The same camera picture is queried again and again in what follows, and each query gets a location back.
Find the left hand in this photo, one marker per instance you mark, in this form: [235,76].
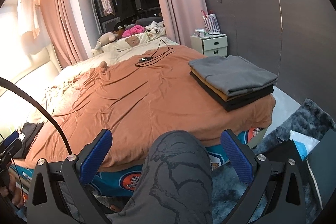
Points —
[17,198]

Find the grey fluffy floor rug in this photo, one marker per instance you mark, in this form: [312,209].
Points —
[310,120]

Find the cream plush toy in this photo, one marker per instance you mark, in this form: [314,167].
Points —
[102,41]

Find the striped gift bag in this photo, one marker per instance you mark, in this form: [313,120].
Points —
[211,23]

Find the folded black garment under mustard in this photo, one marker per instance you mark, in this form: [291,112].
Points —
[237,102]

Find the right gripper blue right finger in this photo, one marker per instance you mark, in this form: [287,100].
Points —
[240,155]

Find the cream bear print pillow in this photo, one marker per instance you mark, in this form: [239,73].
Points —
[152,32]

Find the white bedside drawer cabinet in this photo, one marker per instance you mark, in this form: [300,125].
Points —
[210,45]

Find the grey t-shirt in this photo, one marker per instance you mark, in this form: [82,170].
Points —
[232,75]

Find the folded black garment with print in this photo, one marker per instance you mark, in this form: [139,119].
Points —
[27,135]

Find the cream bed sheet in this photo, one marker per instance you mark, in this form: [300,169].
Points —
[61,82]

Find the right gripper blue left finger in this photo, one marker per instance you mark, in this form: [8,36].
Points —
[92,155]

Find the patterned grey trouser legs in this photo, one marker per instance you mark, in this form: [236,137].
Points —
[175,184]

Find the left pink curtain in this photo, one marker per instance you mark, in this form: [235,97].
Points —
[63,31]

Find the black device with cable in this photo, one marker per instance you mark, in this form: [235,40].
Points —
[155,56]

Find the orange-brown bed blanket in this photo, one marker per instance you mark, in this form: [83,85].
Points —
[138,104]

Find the pink plush blanket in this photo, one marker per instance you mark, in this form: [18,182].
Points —
[136,29]

